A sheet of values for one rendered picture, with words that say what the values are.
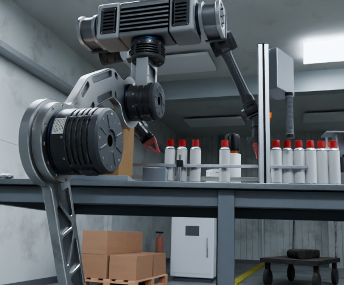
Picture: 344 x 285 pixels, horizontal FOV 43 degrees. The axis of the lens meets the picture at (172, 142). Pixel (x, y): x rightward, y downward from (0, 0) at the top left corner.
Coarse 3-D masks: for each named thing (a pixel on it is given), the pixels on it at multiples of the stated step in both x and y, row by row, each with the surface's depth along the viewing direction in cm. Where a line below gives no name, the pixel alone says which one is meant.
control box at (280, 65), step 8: (272, 48) 195; (272, 56) 194; (280, 56) 195; (288, 56) 201; (272, 64) 193; (280, 64) 194; (288, 64) 200; (272, 72) 192; (280, 72) 193; (288, 72) 199; (272, 80) 192; (280, 80) 192; (288, 80) 198; (272, 88) 191; (280, 88) 192; (288, 88) 198; (272, 96) 202; (280, 96) 202
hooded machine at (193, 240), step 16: (176, 224) 606; (192, 224) 601; (208, 224) 596; (176, 240) 601; (192, 240) 596; (208, 240) 592; (176, 256) 597; (192, 256) 592; (208, 256) 587; (176, 272) 592; (192, 272) 588; (208, 272) 583
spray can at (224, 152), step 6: (222, 144) 204; (228, 144) 205; (222, 150) 203; (228, 150) 203; (222, 156) 202; (228, 156) 202; (222, 162) 201; (228, 162) 201; (222, 168) 201; (228, 168) 201; (222, 174) 200; (228, 174) 200; (222, 180) 200; (228, 180) 200
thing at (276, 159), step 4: (276, 140) 201; (276, 144) 201; (272, 148) 201; (276, 148) 200; (272, 152) 200; (276, 152) 199; (280, 152) 199; (272, 156) 200; (276, 156) 199; (280, 156) 199; (272, 160) 199; (276, 160) 198; (280, 160) 199; (272, 164) 199; (276, 164) 198; (280, 164) 198; (272, 172) 198; (276, 172) 197; (280, 172) 197; (272, 176) 198; (276, 176) 197; (280, 176) 197; (272, 180) 198; (276, 180) 196; (280, 180) 196
